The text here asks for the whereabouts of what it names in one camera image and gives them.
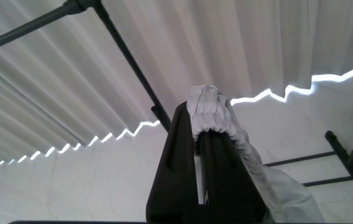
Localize white curtain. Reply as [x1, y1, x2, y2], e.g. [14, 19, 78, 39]
[0, 0, 353, 166]

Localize pale grey shorts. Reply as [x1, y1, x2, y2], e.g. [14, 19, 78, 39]
[186, 83, 325, 223]

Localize black clothes rack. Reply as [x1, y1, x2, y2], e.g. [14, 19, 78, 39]
[0, 0, 353, 209]

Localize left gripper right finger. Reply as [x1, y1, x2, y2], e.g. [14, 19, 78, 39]
[200, 130, 268, 223]

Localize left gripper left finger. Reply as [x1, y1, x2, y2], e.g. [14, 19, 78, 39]
[146, 101, 199, 223]

